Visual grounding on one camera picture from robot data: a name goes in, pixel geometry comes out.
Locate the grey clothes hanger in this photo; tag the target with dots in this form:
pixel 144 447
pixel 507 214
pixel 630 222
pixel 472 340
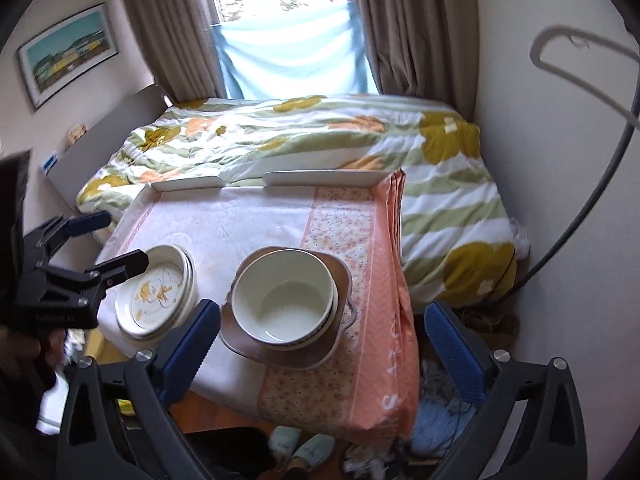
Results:
pixel 590 62

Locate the white table cloth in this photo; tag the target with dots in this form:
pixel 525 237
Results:
pixel 220 227

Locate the floral green yellow duvet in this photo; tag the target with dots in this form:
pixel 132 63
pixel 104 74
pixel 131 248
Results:
pixel 457 240

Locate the large yellow duck plate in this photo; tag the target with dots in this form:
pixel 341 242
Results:
pixel 192 294

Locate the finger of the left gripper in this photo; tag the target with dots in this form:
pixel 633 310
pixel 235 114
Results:
pixel 43 242
pixel 54 287

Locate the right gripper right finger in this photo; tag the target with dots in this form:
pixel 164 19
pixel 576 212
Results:
pixel 550 442

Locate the blue window cloth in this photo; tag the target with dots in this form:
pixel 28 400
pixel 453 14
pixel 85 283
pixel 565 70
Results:
pixel 299 53

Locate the right brown curtain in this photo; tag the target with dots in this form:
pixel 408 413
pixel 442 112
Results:
pixel 429 49

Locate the blue white small box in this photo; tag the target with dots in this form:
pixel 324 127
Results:
pixel 49 163

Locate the orange patterned towel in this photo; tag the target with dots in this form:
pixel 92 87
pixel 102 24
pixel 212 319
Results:
pixel 367 392

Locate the small figurine on headboard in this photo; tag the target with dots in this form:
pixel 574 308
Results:
pixel 76 133

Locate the brown curtain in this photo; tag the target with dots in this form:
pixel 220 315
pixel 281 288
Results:
pixel 429 49
pixel 177 42

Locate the pink square handled dish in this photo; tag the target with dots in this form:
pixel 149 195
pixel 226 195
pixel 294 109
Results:
pixel 309 352

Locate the white tray table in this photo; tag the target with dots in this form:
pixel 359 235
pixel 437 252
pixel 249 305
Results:
pixel 333 178

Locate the grey bed headboard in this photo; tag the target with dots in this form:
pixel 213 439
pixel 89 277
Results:
pixel 86 156

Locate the cream yellow bowl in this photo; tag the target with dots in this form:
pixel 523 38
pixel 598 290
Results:
pixel 294 314

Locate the blue cloth on floor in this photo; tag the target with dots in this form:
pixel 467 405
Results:
pixel 442 414

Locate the teal slippers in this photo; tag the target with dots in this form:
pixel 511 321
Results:
pixel 286 449

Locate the left brown curtain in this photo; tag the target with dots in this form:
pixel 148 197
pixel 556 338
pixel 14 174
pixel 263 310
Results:
pixel 177 42

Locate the framed houses picture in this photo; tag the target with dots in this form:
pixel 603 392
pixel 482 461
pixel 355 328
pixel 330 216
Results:
pixel 54 58

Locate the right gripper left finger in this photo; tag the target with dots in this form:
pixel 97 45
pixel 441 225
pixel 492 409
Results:
pixel 116 423

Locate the white bowl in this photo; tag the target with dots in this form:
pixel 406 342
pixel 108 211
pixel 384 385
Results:
pixel 271 270

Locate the person's left hand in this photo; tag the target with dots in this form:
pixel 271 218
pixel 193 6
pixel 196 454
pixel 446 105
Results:
pixel 31 359

